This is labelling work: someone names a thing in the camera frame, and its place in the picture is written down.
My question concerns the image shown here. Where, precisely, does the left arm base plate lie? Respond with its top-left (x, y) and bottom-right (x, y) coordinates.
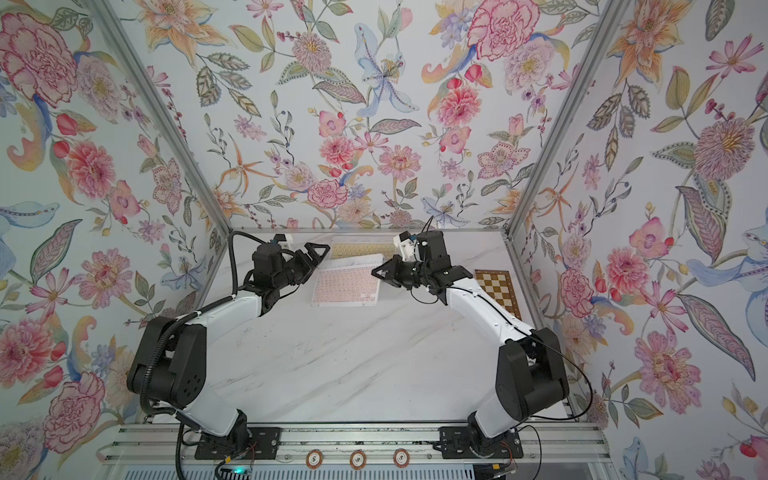
top-left (194, 417), bottom-right (281, 461)

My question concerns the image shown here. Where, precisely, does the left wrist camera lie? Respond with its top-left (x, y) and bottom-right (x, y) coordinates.
top-left (270, 233), bottom-right (293, 250)

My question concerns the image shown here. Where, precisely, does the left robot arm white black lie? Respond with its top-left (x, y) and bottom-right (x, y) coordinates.
top-left (126, 235), bottom-right (331, 441)

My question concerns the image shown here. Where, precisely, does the aluminium front rail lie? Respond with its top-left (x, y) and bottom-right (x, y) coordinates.
top-left (96, 421), bottom-right (610, 468)

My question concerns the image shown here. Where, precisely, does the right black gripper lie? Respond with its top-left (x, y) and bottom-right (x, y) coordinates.
top-left (374, 257), bottom-right (435, 290)

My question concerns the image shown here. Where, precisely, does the right orange ring marker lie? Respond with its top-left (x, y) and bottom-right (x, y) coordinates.
top-left (393, 448), bottom-right (410, 469)

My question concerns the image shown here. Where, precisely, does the wooden chessboard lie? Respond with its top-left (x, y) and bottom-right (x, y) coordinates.
top-left (474, 270), bottom-right (522, 319)

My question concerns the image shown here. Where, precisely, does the left orange ring marker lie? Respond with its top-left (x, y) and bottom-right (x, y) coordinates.
top-left (305, 449), bottom-right (323, 470)

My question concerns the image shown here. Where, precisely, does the pink keyboard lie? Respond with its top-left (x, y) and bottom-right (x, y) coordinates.
top-left (311, 254), bottom-right (384, 307)

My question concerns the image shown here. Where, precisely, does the yellow keyboard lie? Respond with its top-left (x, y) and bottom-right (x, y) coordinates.
top-left (331, 240), bottom-right (398, 259)

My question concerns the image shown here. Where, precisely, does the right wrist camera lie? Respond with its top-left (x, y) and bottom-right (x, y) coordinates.
top-left (393, 237), bottom-right (417, 262)

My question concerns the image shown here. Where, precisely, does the middle orange ring marker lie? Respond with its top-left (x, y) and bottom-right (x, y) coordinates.
top-left (349, 450), bottom-right (367, 471)

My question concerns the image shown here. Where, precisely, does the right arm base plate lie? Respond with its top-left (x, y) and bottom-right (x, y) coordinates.
top-left (438, 425), bottom-right (524, 461)

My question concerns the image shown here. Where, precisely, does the right black cable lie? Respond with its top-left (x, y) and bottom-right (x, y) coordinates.
top-left (407, 215), bottom-right (595, 480)

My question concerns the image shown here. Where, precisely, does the left black cable bundle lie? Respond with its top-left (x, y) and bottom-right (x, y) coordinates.
top-left (139, 230), bottom-right (271, 480)

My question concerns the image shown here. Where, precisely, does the orange ring marker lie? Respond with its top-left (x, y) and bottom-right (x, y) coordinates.
top-left (349, 450), bottom-right (367, 471)
top-left (393, 448), bottom-right (410, 469)
top-left (305, 449), bottom-right (323, 470)

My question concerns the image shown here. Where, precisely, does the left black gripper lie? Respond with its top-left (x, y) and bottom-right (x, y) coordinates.
top-left (270, 242), bottom-right (328, 291)

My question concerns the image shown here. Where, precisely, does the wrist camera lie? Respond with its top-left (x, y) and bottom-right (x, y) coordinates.
top-left (270, 233), bottom-right (293, 250)
top-left (393, 237), bottom-right (417, 262)

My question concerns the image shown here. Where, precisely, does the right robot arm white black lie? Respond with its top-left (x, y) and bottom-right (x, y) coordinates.
top-left (372, 230), bottom-right (569, 440)

